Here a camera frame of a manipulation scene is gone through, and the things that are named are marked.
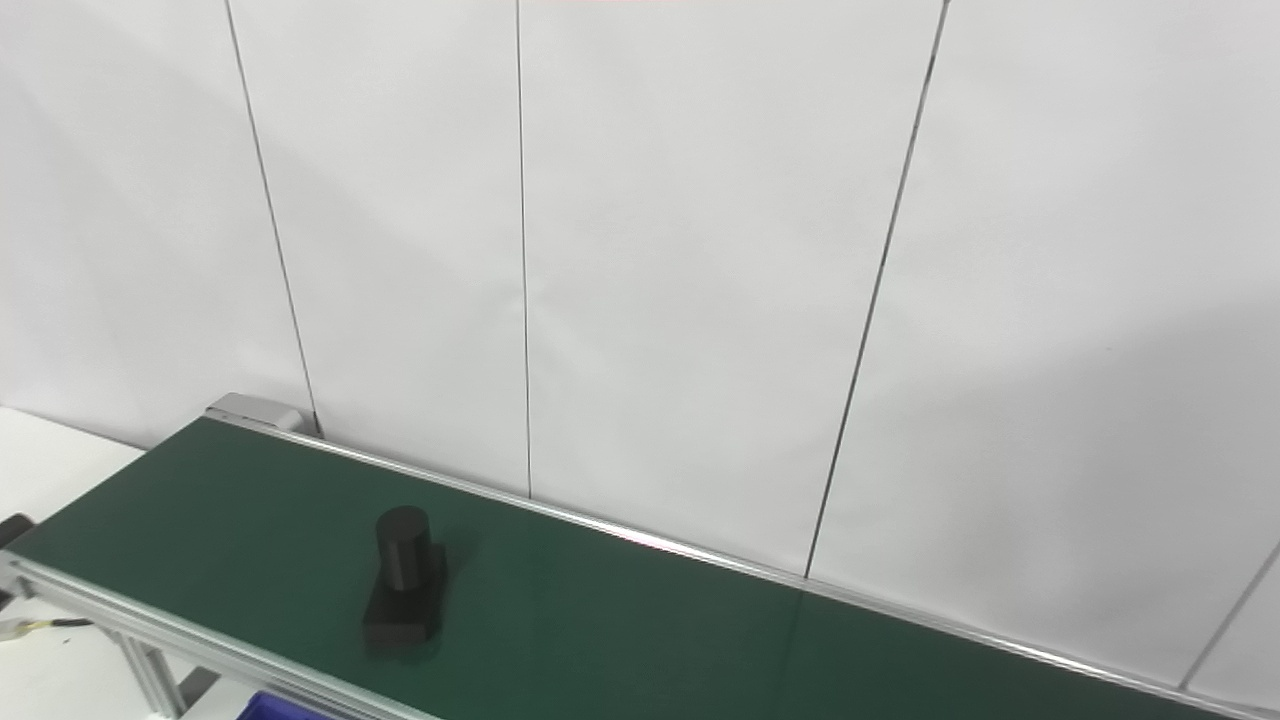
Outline black cylinder block part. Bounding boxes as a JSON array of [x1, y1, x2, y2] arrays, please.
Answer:
[[361, 505, 449, 647]]

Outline blue plastic bin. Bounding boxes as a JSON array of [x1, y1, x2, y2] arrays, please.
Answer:
[[238, 692, 331, 720]]

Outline green conveyor belt aluminium frame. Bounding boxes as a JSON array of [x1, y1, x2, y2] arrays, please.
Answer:
[[0, 393, 1280, 720]]

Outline yellow wire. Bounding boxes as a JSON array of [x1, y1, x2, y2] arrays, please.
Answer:
[[0, 615, 93, 643]]

